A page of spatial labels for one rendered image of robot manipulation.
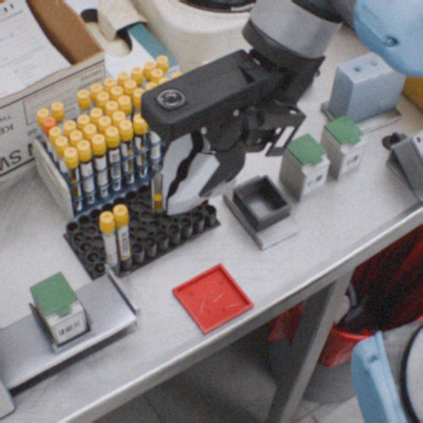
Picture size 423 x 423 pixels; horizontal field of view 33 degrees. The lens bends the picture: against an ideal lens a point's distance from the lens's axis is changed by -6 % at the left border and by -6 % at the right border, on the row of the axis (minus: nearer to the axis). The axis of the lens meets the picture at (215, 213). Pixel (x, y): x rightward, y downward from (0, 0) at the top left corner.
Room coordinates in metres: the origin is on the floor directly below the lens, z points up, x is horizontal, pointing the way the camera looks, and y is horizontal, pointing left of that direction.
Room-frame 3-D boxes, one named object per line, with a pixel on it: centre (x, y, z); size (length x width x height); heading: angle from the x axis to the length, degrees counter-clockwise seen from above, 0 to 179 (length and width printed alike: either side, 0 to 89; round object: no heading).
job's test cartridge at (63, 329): (0.35, 0.15, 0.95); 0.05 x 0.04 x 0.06; 38
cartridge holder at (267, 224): (0.55, -0.06, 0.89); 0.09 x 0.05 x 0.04; 36
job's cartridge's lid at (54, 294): (0.35, 0.15, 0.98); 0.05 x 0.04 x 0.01; 38
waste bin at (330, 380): (0.79, -0.28, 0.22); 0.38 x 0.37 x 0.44; 128
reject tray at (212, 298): (0.43, -0.01, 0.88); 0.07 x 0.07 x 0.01; 38
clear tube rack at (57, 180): (0.62, 0.13, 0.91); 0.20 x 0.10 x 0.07; 128
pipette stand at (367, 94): (0.75, -0.20, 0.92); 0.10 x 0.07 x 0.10; 123
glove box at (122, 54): (0.81, 0.17, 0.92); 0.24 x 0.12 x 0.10; 38
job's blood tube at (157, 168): (0.53, 0.07, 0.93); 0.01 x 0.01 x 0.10; 38
